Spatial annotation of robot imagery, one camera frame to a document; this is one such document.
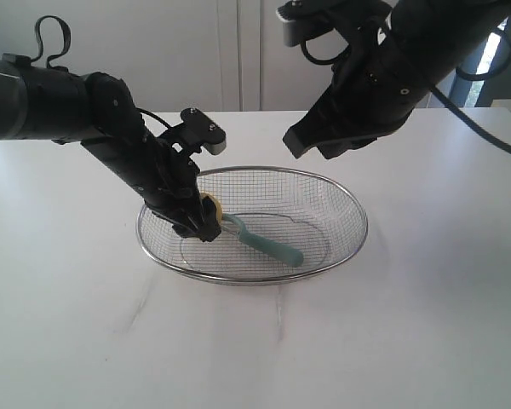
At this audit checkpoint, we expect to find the teal handled peeler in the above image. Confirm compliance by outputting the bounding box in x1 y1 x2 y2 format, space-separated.
221 213 304 268

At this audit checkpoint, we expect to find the metal wire mesh basket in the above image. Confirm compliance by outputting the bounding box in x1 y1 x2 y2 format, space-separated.
136 166 368 285

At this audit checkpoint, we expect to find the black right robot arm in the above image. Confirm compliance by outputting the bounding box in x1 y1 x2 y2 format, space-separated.
277 1 511 159

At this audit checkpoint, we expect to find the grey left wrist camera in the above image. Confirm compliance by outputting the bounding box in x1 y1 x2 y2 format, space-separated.
180 107 227 156

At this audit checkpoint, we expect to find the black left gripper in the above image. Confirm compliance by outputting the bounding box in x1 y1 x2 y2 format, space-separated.
123 135 221 242

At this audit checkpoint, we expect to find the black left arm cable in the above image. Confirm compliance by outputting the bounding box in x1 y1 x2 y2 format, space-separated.
2 15 175 129

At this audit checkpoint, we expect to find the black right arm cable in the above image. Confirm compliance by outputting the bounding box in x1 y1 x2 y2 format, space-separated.
300 8 511 161

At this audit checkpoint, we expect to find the yellow lemon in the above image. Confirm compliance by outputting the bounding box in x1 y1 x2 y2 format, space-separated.
200 193 223 224

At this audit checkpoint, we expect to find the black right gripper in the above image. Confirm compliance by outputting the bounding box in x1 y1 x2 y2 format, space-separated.
283 16 434 159

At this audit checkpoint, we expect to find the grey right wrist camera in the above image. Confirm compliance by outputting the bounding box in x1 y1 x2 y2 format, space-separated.
276 0 384 47

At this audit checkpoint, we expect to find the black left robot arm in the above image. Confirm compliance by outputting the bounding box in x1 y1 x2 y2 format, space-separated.
0 55 226 242

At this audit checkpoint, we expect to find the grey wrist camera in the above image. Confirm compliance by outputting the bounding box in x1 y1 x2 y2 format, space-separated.
276 0 384 47
180 107 227 156

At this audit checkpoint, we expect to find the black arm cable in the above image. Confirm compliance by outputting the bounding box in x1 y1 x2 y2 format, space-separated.
300 8 511 161
2 15 175 129

